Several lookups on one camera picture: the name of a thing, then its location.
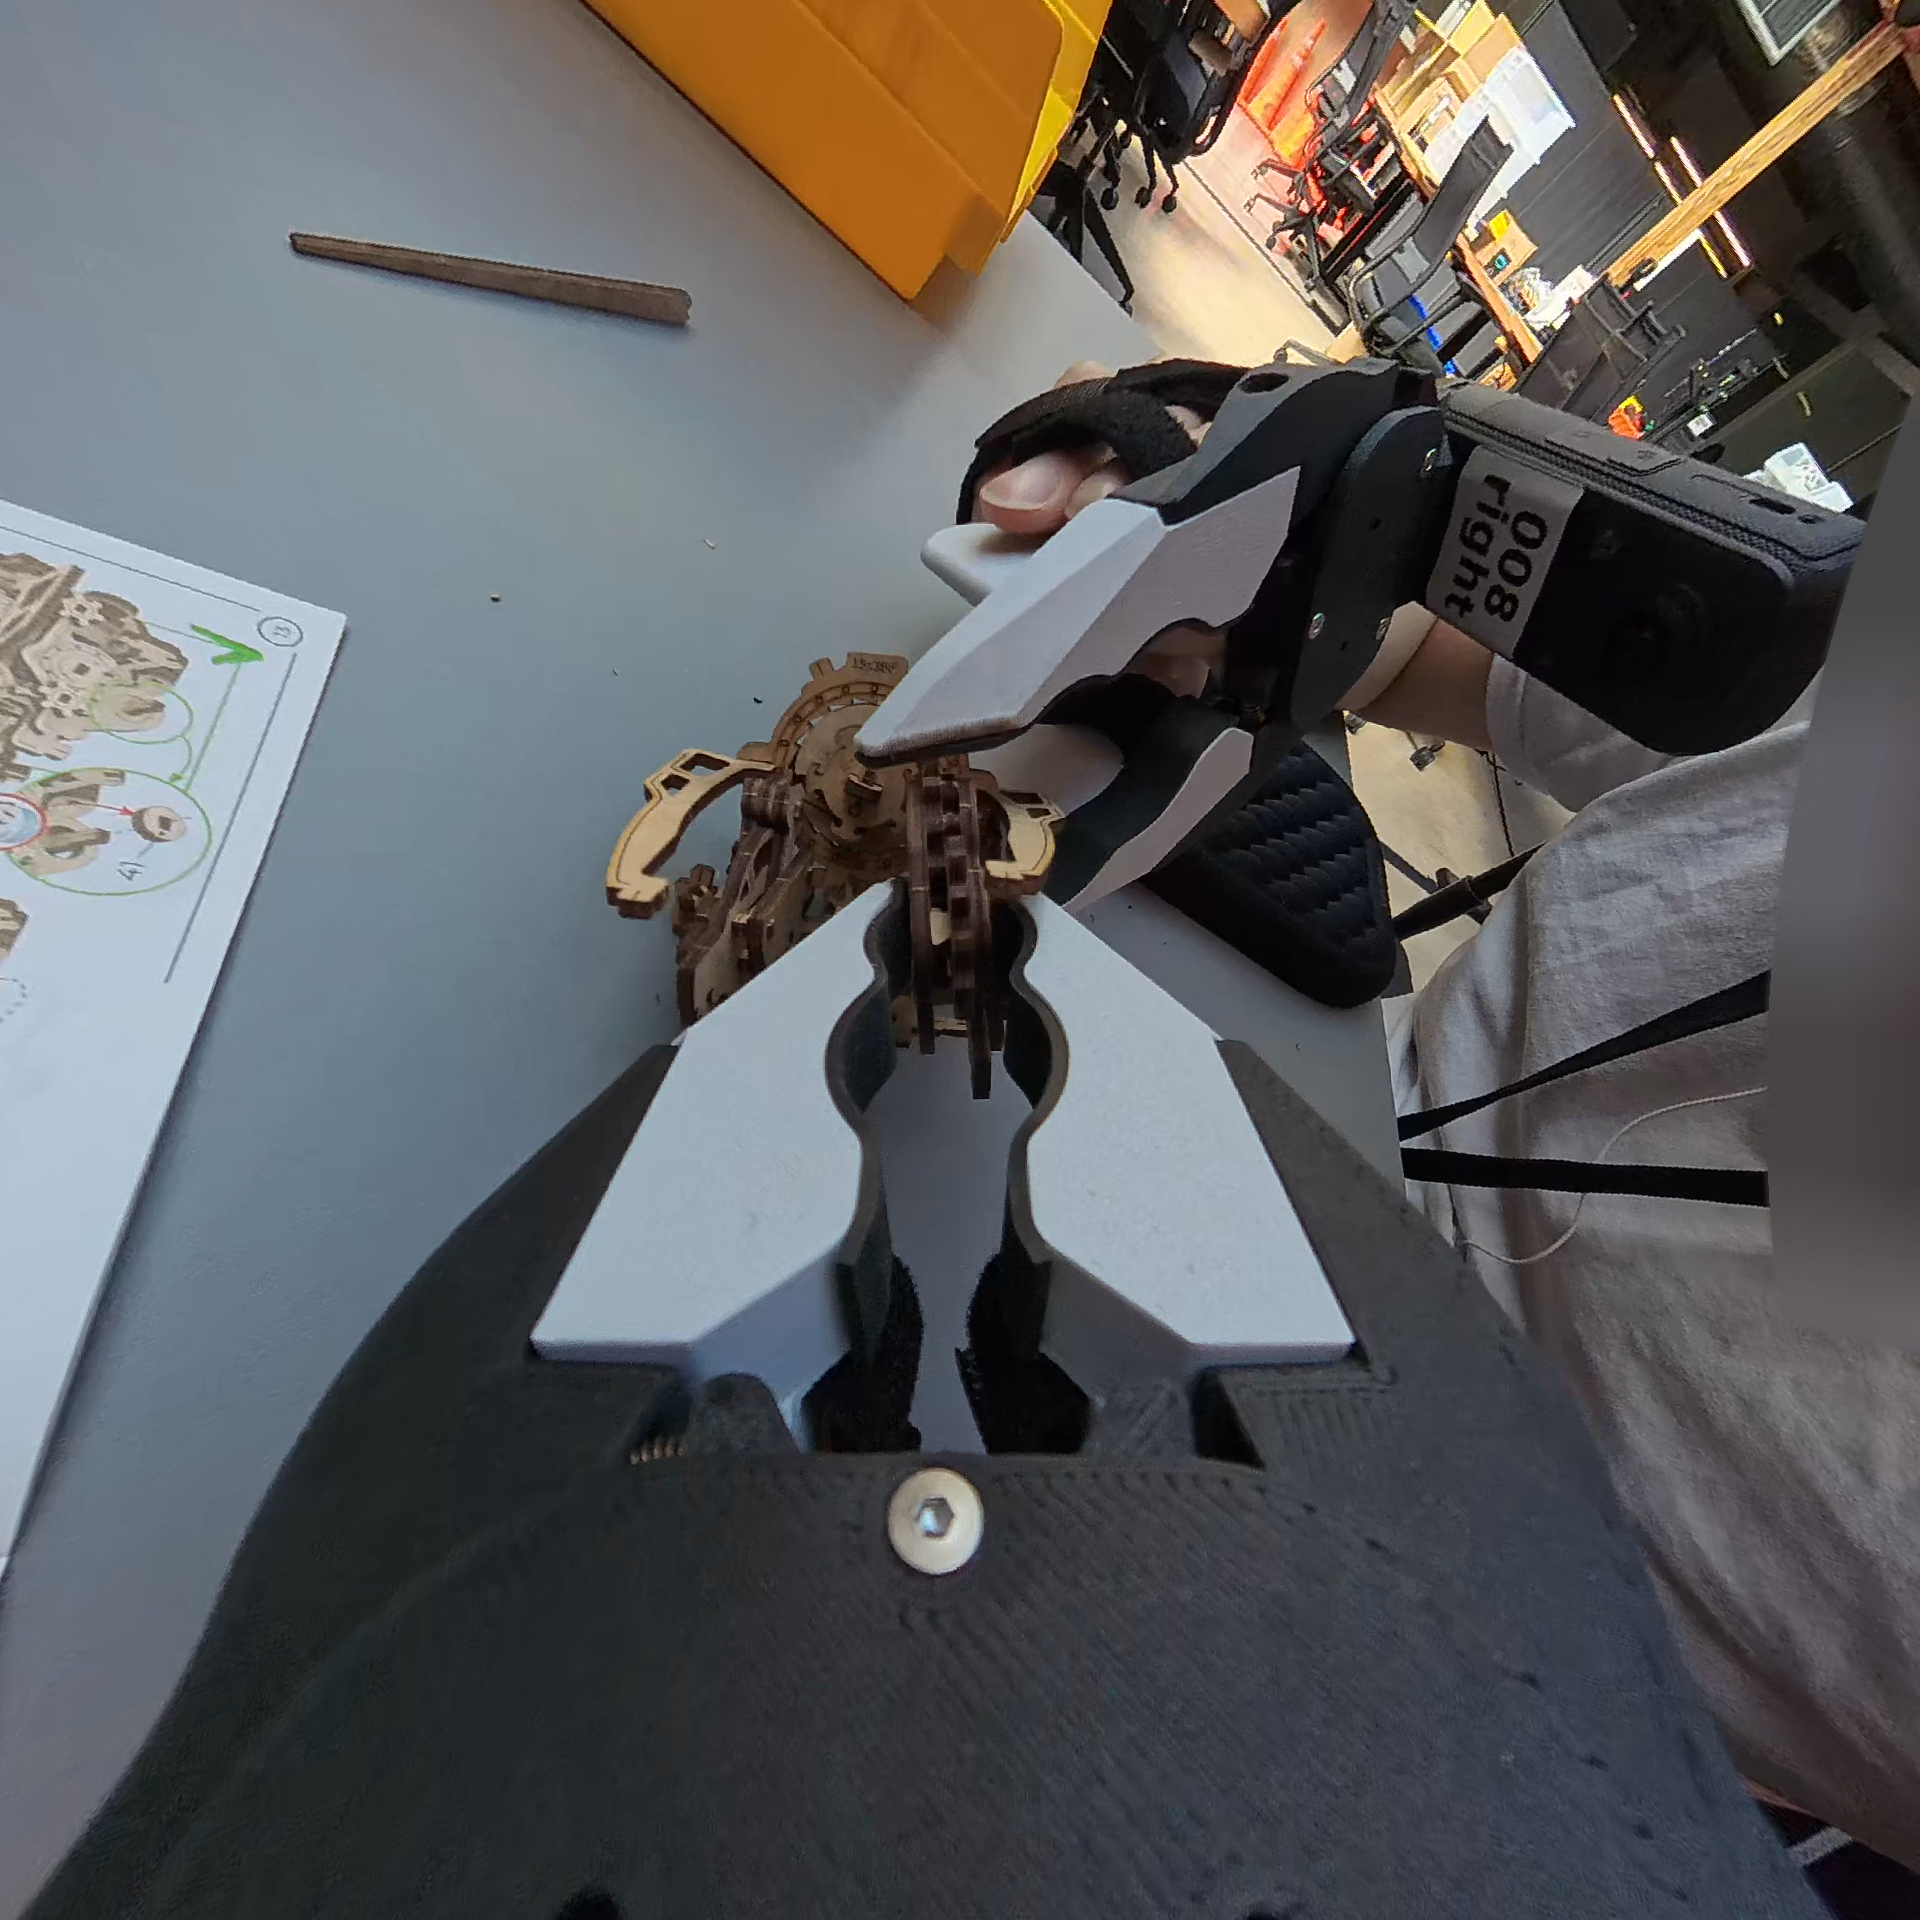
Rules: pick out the person's pale shirt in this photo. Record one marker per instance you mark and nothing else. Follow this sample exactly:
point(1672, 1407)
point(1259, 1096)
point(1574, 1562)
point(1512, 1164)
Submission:
point(1651, 1424)

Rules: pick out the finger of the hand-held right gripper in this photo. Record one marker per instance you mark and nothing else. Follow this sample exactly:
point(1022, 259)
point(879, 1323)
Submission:
point(1079, 616)
point(1201, 802)

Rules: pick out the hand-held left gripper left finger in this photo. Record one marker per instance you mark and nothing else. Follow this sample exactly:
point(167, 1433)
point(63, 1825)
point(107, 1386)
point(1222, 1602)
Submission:
point(704, 1200)

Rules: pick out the yellow plastic bin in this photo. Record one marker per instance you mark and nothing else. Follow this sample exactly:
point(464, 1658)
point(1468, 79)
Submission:
point(856, 105)

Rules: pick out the person's right forearm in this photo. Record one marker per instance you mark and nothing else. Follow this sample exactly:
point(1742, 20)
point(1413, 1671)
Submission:
point(1425, 691)

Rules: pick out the person's right hand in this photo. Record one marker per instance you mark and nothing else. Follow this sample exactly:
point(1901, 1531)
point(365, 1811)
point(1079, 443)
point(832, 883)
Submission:
point(1049, 487)

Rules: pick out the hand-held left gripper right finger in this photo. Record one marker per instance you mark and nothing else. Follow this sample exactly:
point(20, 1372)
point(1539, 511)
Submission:
point(1185, 1200)

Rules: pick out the wooden beam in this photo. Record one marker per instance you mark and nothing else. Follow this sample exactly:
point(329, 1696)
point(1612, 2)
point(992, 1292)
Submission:
point(1771, 148)

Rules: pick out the white instruction booklet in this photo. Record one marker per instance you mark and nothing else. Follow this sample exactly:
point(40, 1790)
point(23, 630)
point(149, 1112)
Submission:
point(149, 900)

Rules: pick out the tapered dark wooden stick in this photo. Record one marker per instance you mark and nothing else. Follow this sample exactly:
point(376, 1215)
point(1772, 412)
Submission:
point(495, 276)

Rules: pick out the wooden gear model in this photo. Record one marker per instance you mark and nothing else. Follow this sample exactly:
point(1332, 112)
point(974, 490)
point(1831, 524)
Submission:
point(819, 779)

